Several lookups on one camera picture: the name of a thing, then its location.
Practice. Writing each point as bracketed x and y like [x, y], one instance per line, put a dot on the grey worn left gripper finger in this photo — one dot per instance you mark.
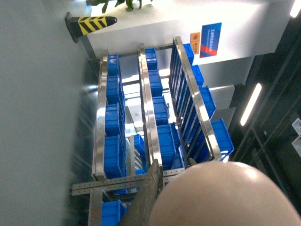
[139, 212]

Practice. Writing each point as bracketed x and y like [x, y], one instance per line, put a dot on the beige plastic dustpan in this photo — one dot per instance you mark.
[223, 194]

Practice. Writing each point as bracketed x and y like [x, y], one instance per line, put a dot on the steel shelf rack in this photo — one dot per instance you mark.
[191, 115]

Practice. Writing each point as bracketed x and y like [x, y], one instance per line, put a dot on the blue storage bin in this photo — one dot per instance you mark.
[114, 158]

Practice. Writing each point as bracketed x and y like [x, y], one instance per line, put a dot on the yellow black striped bollard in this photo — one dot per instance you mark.
[84, 25]

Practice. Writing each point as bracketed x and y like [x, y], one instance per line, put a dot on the potted green plant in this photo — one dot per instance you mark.
[130, 4]

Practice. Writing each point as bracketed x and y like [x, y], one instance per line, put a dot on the orange wall sign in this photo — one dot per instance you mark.
[195, 42]

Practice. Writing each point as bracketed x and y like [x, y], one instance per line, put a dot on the blue red wall sign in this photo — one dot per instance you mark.
[210, 36]

